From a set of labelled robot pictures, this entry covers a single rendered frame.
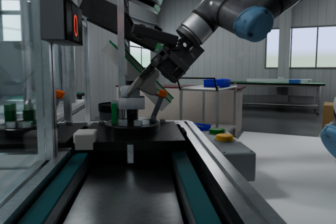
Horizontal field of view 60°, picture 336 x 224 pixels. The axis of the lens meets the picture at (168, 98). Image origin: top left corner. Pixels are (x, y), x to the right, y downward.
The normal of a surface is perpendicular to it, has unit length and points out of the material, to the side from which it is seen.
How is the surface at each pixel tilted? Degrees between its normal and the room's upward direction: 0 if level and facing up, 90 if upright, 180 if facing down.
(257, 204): 0
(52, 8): 90
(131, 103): 90
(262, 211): 0
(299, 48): 90
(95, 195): 0
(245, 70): 90
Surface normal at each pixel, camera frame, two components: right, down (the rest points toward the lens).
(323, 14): -0.38, 0.09
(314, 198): 0.00, -1.00
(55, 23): 0.08, 0.10
